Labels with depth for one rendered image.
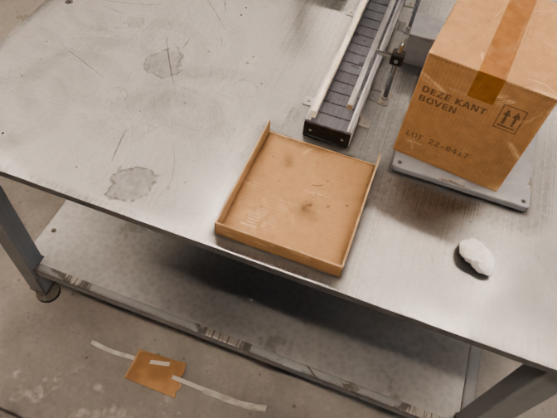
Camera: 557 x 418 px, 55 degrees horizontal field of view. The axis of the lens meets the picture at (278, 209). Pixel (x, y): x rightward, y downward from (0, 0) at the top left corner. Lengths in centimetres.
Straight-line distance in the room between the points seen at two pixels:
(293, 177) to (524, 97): 47
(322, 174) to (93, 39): 70
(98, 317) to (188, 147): 90
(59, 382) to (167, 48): 108
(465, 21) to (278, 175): 48
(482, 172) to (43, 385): 143
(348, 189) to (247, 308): 65
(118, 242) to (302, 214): 85
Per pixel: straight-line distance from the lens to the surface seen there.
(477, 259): 111
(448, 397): 168
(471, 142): 116
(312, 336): 164
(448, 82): 108
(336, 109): 124
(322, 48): 148
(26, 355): 196
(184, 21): 154
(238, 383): 181
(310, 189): 114
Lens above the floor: 174
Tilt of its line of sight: 55 degrees down
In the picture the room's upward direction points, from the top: 7 degrees clockwise
